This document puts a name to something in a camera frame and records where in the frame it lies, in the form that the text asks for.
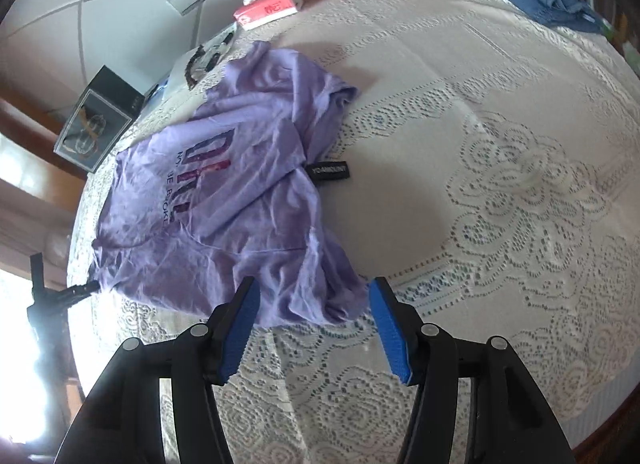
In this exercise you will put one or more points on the purple printed t-shirt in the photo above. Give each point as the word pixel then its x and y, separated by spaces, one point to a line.
pixel 240 204

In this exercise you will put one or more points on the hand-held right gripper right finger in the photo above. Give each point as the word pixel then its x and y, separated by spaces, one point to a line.
pixel 392 334

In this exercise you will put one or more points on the beige lace tablecloth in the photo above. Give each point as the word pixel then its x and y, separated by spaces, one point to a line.
pixel 475 144

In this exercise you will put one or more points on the black picture box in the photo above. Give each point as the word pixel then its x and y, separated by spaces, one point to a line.
pixel 90 124

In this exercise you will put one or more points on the red tissue pack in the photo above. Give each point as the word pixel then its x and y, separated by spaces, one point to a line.
pixel 270 7

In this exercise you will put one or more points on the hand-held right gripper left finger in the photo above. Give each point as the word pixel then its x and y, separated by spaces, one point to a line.
pixel 240 334

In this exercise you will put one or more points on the wooden door frame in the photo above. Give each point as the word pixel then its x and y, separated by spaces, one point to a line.
pixel 30 154

